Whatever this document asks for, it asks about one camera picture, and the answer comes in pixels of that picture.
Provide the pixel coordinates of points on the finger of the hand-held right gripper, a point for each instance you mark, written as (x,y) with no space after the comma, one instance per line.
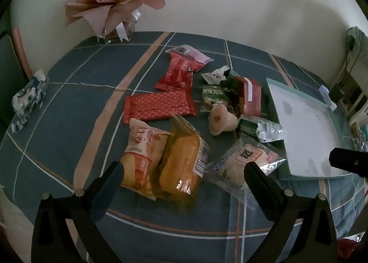
(348,161)

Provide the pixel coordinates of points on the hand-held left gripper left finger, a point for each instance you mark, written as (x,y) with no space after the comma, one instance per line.
(111,178)

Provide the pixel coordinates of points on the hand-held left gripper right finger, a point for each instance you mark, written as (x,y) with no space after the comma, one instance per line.
(253,182)

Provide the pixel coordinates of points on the clear pastry packet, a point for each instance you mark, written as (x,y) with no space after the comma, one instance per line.
(233,165)

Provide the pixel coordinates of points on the white orange bread packet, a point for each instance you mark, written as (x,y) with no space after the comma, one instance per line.
(141,159)

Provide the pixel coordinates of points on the green silver snack packet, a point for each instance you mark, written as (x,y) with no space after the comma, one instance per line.
(267,131)

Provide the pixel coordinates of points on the white tray with green rim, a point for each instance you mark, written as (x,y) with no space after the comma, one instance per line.
(302,125)

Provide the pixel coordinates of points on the pink jelly cup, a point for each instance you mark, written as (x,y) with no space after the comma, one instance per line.
(220,121)

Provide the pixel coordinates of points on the yellow cake packet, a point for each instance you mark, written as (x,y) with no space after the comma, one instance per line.
(181,165)

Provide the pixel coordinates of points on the red white striped packet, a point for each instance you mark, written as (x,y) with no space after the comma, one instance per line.
(253,102)

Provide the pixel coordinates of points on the red patterned long packet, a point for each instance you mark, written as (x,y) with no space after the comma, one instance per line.
(158,106)

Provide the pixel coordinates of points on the white orange print snack packet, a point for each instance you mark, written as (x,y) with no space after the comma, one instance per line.
(214,76)

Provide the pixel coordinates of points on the pink snack packet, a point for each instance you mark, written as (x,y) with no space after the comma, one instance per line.
(195,56)

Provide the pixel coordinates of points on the white plastic chair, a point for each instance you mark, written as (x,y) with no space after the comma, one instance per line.
(358,102)

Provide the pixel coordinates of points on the black box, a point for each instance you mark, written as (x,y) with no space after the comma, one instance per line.
(337,93)

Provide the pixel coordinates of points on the white device with blue light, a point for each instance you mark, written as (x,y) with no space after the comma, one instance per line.
(326,93)

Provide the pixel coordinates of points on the red bag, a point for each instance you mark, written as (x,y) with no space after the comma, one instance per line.
(348,248)

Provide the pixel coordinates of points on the green biscuit packet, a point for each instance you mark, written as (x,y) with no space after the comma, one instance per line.
(212,95)

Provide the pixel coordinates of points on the blue plaid cloth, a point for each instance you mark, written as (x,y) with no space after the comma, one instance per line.
(86,79)

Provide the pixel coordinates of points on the blue white tissue pack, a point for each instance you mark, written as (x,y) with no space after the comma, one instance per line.
(28,99)

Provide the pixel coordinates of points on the red snack packet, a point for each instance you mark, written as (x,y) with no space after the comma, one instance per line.
(175,76)

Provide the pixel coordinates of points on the green cloth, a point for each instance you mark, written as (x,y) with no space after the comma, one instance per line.
(354,39)

